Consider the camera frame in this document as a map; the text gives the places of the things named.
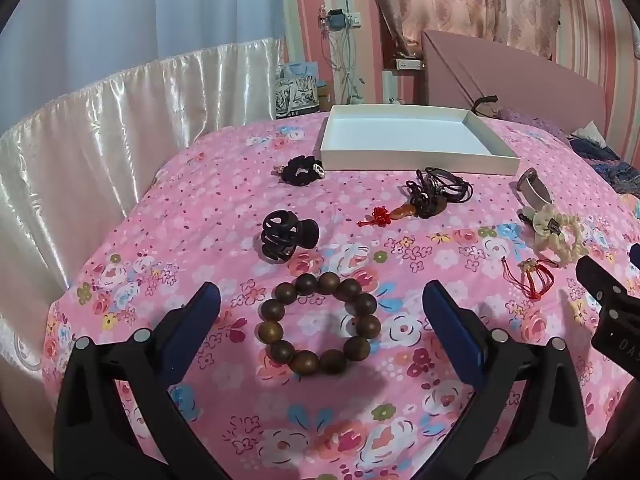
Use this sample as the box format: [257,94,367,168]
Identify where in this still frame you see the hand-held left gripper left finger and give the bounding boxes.
[54,281,236,480]

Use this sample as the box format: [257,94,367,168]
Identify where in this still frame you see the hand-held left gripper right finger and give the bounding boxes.
[422,280,591,480]

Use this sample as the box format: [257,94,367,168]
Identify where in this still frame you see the cream scrunchie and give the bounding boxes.
[520,203,583,264]

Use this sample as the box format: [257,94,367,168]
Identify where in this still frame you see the brown wooden bead bracelet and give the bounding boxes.
[257,271,382,376]

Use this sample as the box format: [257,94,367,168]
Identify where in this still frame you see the grey watch strap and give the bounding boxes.
[515,167,551,208]

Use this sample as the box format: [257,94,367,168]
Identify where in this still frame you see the orange gourd pendant red knot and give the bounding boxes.
[357,202,418,228]

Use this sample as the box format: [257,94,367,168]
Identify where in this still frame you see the black hair claw clip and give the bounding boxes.
[259,210,321,264]

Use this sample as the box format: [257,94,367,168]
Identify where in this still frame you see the black scrunchie with silver charm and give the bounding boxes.
[277,156,326,188]

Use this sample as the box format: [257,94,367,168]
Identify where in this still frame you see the white shallow box tray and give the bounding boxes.
[318,104,522,177]

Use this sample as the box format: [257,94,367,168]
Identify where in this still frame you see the dark patterned blanket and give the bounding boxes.
[570,135,640,196]

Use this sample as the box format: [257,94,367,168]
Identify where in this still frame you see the pink floral bedsheet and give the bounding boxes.
[42,110,640,480]

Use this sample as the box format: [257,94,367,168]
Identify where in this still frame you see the white cloth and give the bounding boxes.
[572,122,606,141]

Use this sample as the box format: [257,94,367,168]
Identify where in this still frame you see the purple pillow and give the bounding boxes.
[500,107,571,141]

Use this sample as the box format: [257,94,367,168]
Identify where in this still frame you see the white satin curtain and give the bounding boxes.
[0,37,286,386]

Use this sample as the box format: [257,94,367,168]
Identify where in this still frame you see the pink headboard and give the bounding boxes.
[421,29,608,141]

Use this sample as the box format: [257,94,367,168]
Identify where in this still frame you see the printed gift bag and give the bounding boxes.
[275,62,321,120]

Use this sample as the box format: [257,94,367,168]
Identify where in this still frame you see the pink floral curtain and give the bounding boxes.
[365,0,576,61]

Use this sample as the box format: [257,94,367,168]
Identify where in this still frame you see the light blue curtain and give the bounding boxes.
[0,0,296,131]

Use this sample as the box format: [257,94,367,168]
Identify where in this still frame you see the red cord charm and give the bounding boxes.
[501,256,561,301]

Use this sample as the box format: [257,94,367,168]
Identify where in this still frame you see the hanging cables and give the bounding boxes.
[327,25,366,106]

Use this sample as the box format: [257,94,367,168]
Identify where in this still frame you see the wall outlet with charger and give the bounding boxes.
[320,7,362,31]

